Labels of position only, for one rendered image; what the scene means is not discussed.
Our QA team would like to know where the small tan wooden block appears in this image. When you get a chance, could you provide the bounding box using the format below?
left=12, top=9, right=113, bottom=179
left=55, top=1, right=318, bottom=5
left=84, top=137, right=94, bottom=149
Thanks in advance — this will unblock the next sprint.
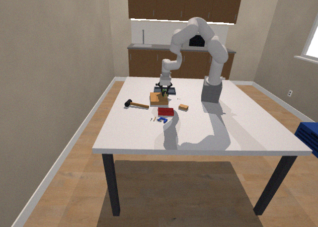
left=178, top=104, right=188, bottom=110

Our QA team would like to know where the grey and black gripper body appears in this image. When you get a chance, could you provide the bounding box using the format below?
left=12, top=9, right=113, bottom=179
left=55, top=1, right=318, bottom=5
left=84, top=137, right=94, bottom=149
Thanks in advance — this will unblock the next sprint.
left=159, top=74, right=171, bottom=86

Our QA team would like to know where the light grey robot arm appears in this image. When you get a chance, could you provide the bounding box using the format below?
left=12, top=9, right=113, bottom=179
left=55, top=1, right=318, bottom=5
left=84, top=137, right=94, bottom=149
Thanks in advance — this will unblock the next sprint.
left=161, top=17, right=229, bottom=85

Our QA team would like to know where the light wooden board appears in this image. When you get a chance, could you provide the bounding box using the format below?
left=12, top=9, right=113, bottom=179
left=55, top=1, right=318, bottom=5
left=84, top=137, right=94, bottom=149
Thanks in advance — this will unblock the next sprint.
left=150, top=92, right=168, bottom=105

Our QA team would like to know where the mallet with black head and wooden handle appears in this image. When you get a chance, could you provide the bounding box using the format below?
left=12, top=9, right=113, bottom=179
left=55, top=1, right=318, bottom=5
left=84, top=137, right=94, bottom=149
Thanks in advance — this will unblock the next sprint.
left=124, top=99, right=149, bottom=108

